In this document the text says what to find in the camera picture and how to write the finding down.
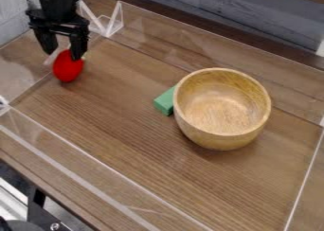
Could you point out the clear acrylic corner bracket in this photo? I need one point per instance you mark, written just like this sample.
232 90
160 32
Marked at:
104 25

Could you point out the green foam block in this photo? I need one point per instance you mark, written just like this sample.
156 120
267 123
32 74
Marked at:
163 102

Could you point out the black metal table bracket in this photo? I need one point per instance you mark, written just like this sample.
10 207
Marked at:
38 216

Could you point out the wooden bowl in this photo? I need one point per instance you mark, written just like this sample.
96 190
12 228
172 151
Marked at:
220 108

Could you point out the red felt strawberry toy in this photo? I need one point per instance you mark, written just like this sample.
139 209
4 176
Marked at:
65 68

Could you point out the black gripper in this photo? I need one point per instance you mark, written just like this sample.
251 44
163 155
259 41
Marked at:
57 15

